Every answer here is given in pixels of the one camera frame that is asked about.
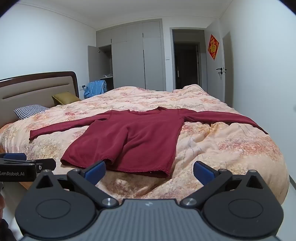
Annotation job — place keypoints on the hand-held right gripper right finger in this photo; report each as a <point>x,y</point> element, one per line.
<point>204,172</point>

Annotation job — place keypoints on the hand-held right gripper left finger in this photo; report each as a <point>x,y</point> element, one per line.
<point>95,172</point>

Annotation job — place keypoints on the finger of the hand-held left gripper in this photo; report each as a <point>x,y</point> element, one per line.
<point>46,164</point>
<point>15,156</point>

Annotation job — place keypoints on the dark red long-sleeved sweater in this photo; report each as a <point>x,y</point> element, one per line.
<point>138,139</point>

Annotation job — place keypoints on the blue clothes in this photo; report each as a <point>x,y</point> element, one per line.
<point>96,88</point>

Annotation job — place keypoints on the floral pink quilt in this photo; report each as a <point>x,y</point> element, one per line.
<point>231,143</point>

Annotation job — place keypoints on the houndstooth pillow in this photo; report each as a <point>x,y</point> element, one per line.
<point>30,110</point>

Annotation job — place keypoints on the olive green pillow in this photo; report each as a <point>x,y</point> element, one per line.
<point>64,97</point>

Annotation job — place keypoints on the padded bed headboard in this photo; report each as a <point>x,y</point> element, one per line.
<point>34,88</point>

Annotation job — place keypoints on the white room door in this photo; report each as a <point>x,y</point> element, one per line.
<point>214,83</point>

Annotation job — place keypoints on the grey built-in wardrobe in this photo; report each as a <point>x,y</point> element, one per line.
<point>134,60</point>

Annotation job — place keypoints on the red diamond door decoration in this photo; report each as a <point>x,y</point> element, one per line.
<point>213,47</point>

